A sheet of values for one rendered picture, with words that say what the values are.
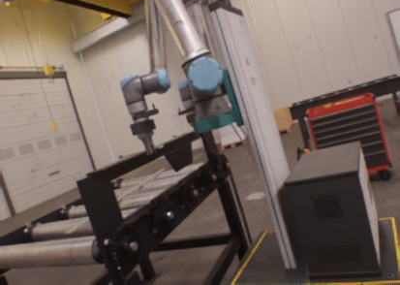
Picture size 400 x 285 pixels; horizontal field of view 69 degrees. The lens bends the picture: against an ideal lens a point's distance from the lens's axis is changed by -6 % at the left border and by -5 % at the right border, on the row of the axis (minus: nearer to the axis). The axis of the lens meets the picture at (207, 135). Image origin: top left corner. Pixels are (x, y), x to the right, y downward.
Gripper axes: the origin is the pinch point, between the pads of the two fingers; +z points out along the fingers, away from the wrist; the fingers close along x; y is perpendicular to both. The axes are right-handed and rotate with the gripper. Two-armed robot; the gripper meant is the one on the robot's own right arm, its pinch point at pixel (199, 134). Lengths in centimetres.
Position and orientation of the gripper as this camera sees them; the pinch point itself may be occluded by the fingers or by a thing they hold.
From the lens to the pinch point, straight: 191.9
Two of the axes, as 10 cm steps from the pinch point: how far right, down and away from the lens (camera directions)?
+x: 3.6, -1.7, 9.2
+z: 2.9, 9.5, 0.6
